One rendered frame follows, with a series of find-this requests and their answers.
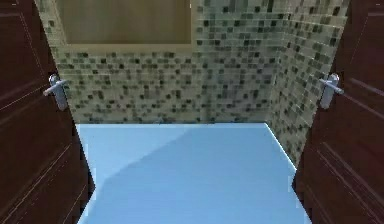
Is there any dark brown room door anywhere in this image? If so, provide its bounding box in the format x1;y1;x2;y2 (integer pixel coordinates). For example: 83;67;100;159
292;0;384;224
0;0;97;224

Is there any silver door handle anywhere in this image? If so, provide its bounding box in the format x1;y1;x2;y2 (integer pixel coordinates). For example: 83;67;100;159
318;73;345;110
42;73;70;112

